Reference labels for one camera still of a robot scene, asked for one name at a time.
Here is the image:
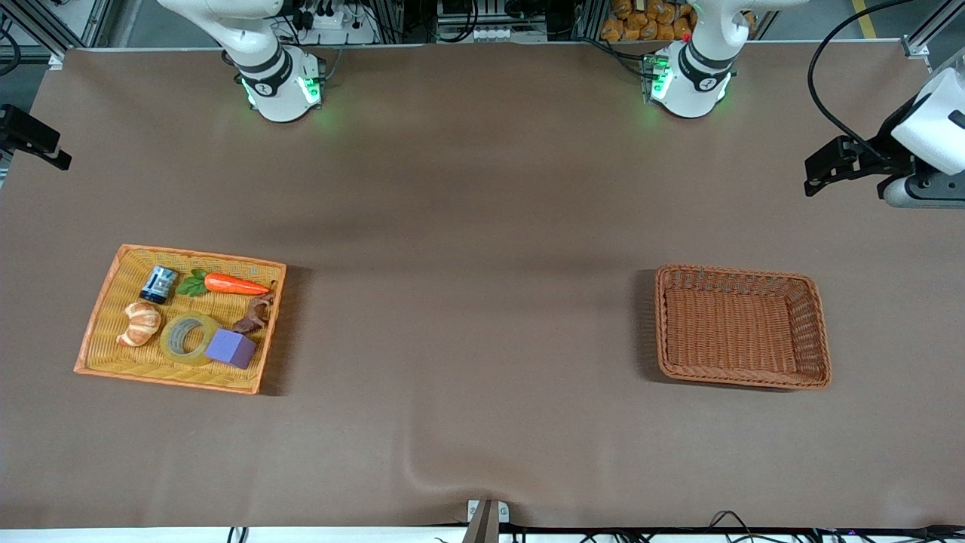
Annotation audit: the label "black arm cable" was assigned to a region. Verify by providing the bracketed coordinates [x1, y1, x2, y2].
[807, 0, 917, 163]
[0, 26, 22, 76]

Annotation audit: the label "orange toy carrot green leaves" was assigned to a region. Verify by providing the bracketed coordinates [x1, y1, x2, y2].
[176, 269, 272, 299]

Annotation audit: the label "brown toy animal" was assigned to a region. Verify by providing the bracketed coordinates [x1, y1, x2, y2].
[231, 283, 277, 336]

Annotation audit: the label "purple foam block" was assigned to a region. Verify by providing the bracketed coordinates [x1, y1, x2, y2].
[204, 328, 258, 370]

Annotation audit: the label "yellow woven tray orange rim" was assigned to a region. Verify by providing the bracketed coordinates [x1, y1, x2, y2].
[73, 244, 287, 395]

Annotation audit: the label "brown wicker basket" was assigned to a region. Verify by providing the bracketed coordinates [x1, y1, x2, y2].
[654, 264, 832, 391]

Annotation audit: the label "white flat power strip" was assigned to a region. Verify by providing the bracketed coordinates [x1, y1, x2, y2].
[471, 26, 549, 43]

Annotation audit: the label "toy croissant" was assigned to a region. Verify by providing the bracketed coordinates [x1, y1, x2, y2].
[115, 302, 162, 348]

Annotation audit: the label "white power strip with plugs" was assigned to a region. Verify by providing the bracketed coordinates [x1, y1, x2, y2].
[290, 0, 380, 46]

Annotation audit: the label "aluminium frame post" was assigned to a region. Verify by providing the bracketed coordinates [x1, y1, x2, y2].
[0, 0, 114, 70]
[901, 0, 965, 60]

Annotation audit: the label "yellow packing tape roll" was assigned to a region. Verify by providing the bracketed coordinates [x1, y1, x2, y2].
[159, 311, 225, 367]

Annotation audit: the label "bag of orange buns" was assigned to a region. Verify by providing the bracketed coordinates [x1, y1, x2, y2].
[601, 0, 696, 42]

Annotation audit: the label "brown table cover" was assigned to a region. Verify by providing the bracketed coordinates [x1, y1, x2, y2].
[0, 41, 965, 529]

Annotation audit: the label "metal bracket with dark wedge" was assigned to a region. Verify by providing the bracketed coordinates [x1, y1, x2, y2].
[461, 499, 510, 543]

